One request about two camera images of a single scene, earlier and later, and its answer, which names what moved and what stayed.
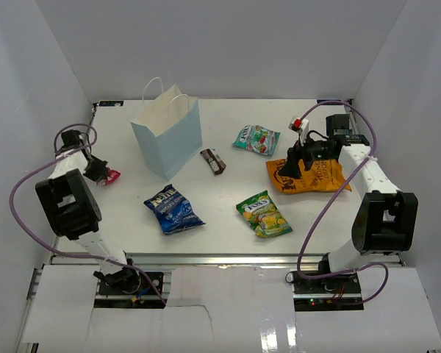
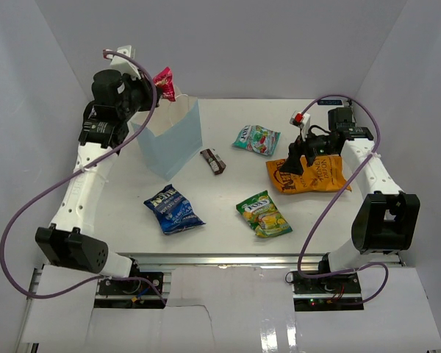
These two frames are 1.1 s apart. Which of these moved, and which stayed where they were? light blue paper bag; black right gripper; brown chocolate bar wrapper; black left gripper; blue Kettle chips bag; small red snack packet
Moved: black left gripper; small red snack packet
Stayed: light blue paper bag; black right gripper; blue Kettle chips bag; brown chocolate bar wrapper
